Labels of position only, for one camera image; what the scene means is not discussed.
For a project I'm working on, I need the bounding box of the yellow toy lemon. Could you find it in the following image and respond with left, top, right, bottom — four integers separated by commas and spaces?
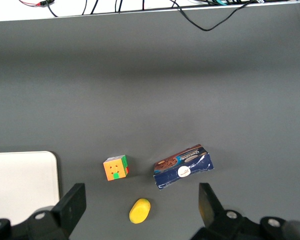
128, 198, 152, 225

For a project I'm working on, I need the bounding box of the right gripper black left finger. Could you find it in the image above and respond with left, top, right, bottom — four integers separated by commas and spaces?
27, 183, 87, 240

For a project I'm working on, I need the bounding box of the blue chocolate cookie box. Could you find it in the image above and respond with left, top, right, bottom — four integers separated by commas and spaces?
153, 143, 215, 191

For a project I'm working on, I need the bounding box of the thin red wire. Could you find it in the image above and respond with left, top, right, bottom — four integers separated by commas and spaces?
18, 0, 42, 7

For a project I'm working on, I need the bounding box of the beige plastic tray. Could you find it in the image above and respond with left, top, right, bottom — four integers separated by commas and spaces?
0, 150, 60, 222

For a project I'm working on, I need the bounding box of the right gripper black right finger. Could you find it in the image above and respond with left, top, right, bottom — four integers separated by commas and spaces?
191, 183, 261, 240

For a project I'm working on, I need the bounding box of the long black looped cable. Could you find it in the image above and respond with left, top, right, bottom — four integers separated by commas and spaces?
169, 0, 257, 32

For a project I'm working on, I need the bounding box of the multicoloured puzzle cube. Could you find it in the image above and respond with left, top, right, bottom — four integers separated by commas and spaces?
102, 154, 130, 182

